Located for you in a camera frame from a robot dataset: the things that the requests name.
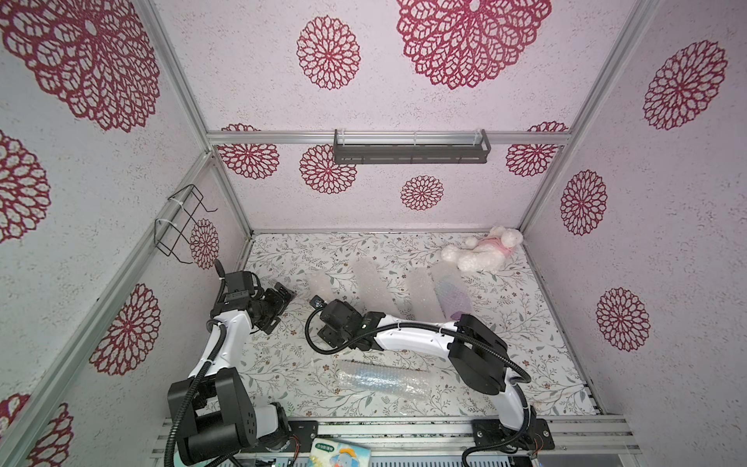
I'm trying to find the tissue pack with cartoon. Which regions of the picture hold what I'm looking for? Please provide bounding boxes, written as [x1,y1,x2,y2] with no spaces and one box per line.
[309,438,372,467]

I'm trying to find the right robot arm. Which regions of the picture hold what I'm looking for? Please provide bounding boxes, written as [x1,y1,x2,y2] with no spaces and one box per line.
[305,296,536,433]

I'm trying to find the bubble wrapped purple vase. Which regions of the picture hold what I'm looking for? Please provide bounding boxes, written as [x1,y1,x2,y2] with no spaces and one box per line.
[430,262,474,320]

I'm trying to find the black wire wall rack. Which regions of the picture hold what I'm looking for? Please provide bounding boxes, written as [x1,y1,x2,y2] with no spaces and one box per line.
[153,184,217,265]

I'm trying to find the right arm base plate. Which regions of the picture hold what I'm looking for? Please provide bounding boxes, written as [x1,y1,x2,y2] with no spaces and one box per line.
[471,418,556,451]

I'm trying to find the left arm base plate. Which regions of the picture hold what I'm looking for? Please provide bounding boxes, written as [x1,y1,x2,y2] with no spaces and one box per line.
[247,420,319,455]

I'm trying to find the white pink plush toy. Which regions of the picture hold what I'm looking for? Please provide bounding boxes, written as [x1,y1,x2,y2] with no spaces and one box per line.
[441,226,523,272]

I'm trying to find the black wall shelf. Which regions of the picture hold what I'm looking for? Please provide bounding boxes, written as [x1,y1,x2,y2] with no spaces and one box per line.
[332,130,492,165]

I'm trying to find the bubble wrapped item front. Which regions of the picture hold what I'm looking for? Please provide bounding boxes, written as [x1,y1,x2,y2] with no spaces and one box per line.
[338,361,431,398]

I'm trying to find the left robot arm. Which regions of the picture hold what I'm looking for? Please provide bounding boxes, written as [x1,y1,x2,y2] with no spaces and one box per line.
[163,261,301,466]

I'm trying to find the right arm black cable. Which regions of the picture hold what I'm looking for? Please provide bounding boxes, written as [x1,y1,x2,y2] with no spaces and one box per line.
[304,294,533,467]

